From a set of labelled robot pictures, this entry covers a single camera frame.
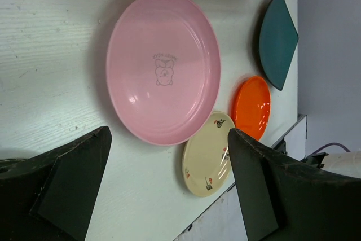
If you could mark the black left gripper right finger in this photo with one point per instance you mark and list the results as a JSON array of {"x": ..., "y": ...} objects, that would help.
[{"x": 255, "y": 201}]

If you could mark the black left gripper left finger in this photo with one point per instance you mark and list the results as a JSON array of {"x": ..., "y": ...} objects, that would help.
[{"x": 69, "y": 193}]

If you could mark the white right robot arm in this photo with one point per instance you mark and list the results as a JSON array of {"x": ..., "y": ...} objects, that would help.
[{"x": 346, "y": 164}]

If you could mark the beige round patterned plate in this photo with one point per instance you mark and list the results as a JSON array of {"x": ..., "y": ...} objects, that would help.
[{"x": 206, "y": 162}]

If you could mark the orange round plate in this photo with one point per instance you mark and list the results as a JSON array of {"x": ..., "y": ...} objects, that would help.
[{"x": 251, "y": 106}]

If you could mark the teal square plate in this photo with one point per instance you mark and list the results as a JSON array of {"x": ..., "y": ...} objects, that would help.
[{"x": 278, "y": 39}]

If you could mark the pink round plate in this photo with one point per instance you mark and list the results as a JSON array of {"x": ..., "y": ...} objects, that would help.
[{"x": 163, "y": 70}]

